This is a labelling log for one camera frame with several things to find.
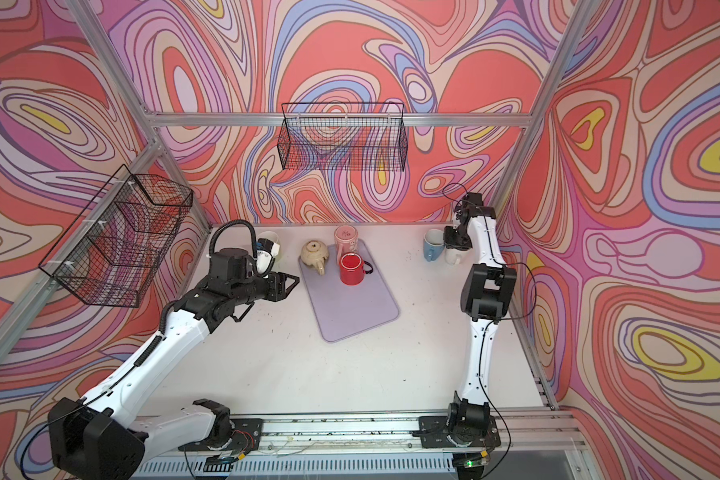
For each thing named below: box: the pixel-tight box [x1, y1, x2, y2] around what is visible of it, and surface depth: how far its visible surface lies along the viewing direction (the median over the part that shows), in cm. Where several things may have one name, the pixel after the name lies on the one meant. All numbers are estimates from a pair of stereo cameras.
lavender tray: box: [298, 239, 399, 343], surface depth 101 cm
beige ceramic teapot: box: [301, 240, 329, 276], surface depth 103 cm
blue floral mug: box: [423, 228, 445, 262], surface depth 104 cm
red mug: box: [339, 252, 374, 287], surface depth 101 cm
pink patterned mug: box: [334, 224, 358, 266], surface depth 103 cm
